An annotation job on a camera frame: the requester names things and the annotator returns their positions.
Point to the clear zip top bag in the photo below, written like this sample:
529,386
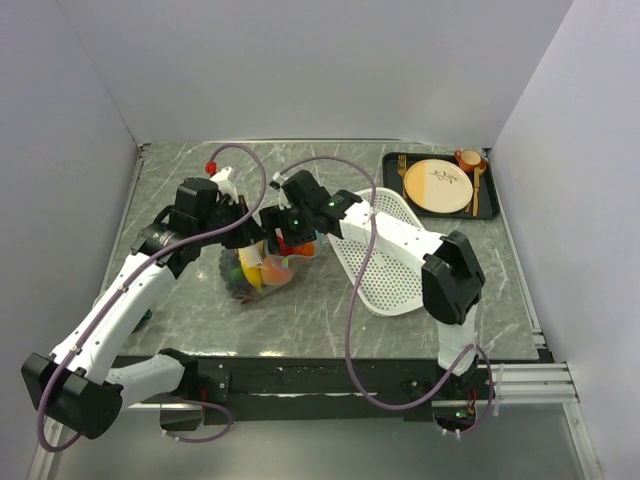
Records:
231,272

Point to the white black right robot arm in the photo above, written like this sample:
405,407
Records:
452,281

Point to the gold fork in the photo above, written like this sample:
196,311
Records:
401,170

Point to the small orange cup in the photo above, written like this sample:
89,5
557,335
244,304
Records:
469,160

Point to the yellow banana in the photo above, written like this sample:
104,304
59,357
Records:
251,261

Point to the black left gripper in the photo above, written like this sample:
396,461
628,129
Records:
248,230

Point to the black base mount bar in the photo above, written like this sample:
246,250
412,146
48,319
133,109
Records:
278,388

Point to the small orange pumpkin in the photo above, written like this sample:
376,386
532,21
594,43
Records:
305,250

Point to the beige plate with branch pattern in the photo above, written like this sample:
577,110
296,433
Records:
438,186

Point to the white perforated plastic basket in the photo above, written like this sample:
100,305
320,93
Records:
386,237

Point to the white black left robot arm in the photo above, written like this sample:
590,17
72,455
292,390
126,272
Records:
76,383

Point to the red grape bunch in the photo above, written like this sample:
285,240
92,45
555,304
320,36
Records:
245,295

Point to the wooden knife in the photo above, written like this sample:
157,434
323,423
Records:
478,172

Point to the dark green mug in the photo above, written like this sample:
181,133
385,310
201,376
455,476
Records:
147,315

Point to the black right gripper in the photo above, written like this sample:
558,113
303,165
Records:
274,218

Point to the orange peach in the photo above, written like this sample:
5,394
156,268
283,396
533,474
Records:
273,273

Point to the red chili pepper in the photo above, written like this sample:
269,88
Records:
283,248

